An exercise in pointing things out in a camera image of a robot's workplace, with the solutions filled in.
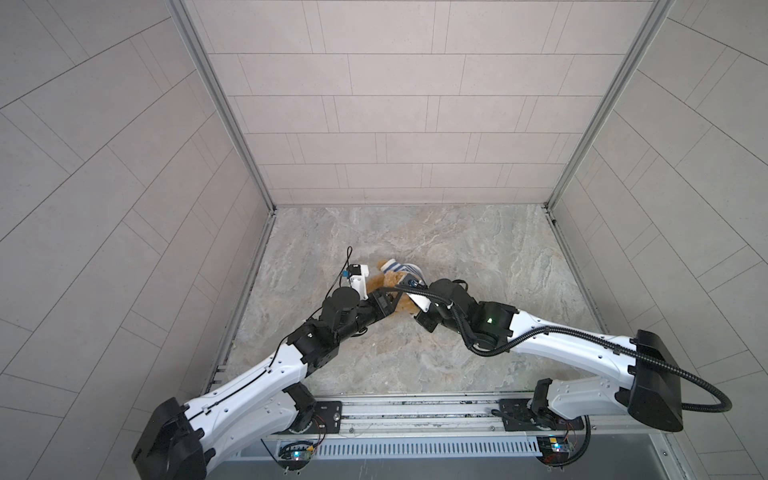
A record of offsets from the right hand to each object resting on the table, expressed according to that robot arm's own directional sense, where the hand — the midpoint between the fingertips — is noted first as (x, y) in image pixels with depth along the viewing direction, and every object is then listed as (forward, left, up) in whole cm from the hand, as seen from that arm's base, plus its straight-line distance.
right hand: (410, 301), depth 75 cm
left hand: (0, 0, +4) cm, 4 cm away
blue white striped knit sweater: (+9, 0, +2) cm, 9 cm away
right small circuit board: (-31, -31, -17) cm, 47 cm away
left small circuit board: (-28, +27, -12) cm, 41 cm away
